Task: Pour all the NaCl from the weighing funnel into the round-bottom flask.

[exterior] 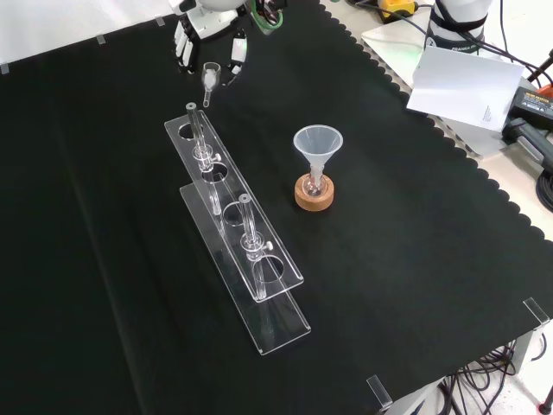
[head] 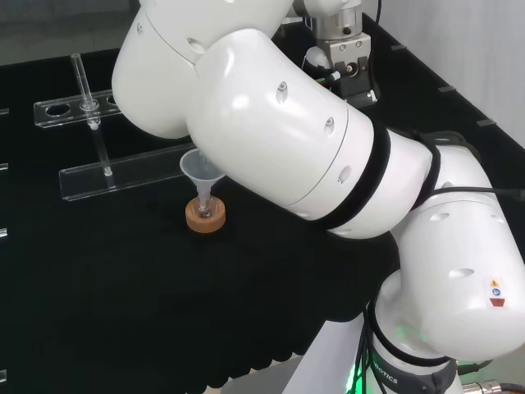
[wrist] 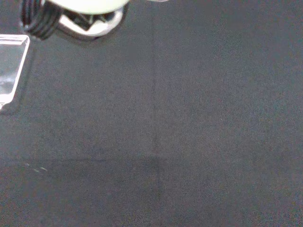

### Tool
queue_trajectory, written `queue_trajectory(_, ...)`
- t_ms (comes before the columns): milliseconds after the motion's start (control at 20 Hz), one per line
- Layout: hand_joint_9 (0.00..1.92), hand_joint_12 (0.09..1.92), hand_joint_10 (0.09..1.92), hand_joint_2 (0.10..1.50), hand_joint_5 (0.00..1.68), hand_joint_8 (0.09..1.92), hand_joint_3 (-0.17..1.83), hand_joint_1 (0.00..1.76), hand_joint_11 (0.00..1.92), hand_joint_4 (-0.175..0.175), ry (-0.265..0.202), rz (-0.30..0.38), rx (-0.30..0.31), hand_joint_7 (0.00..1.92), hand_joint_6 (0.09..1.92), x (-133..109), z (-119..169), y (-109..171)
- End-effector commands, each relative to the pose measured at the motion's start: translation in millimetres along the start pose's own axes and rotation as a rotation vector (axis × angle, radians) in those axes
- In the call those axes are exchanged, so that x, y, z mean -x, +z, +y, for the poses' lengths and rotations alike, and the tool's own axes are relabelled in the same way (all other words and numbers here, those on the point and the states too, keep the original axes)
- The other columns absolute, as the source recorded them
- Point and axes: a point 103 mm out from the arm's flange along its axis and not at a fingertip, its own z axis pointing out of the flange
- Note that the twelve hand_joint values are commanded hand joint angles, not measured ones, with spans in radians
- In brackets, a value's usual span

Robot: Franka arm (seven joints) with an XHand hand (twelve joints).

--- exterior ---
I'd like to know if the pale board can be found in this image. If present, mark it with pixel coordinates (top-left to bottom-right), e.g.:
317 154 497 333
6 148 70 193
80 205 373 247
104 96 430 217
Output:
359 18 520 159

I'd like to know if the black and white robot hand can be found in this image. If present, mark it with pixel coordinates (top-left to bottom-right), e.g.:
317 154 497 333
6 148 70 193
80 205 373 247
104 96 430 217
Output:
168 0 251 75

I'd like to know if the black floor cable bundle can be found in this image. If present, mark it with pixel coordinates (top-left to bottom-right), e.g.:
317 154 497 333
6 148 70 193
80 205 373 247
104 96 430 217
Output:
434 339 553 415

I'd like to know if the clear acrylic funnel stand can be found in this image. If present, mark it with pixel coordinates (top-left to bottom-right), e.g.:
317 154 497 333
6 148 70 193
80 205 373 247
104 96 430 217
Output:
163 102 313 357

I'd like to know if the translucent plastic funnel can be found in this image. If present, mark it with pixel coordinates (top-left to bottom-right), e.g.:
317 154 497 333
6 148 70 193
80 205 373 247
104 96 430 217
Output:
293 124 345 183

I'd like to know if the clear glass weighing funnel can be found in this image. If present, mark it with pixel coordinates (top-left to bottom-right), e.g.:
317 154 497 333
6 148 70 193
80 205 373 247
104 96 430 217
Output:
200 61 222 109

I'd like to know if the white paper sheet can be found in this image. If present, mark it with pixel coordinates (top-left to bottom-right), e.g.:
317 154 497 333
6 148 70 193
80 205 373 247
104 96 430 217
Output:
405 45 526 131

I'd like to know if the yellow stop button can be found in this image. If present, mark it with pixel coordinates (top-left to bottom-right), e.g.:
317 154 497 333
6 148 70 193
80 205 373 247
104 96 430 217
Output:
376 0 420 24

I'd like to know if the clear acrylic cloth clip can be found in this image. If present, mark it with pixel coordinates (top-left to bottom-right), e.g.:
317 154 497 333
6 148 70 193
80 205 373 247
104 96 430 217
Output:
365 374 394 411
522 297 553 330

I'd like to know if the small glass round-bottom flask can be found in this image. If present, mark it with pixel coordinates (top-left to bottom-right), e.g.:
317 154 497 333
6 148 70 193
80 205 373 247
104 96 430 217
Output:
302 169 327 201

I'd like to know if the black power adapter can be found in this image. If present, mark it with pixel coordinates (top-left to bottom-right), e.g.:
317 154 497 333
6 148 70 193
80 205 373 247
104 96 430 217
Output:
512 86 553 123

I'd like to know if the black and grey clamp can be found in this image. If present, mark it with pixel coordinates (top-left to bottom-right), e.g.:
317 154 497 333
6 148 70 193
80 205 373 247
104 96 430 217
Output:
502 117 553 175

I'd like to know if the green cable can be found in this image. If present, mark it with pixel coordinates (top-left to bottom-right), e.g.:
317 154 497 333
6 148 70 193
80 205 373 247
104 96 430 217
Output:
251 0 288 35

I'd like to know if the cork ring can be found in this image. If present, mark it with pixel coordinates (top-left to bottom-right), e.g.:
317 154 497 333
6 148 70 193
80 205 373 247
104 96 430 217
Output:
294 172 336 213

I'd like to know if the coiled black cable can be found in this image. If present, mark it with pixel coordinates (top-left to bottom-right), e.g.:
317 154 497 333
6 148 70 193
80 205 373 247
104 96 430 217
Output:
534 169 553 209

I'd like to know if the black bench cloth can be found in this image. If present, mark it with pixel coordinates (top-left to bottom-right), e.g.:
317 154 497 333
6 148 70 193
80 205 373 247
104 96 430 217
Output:
0 0 553 415

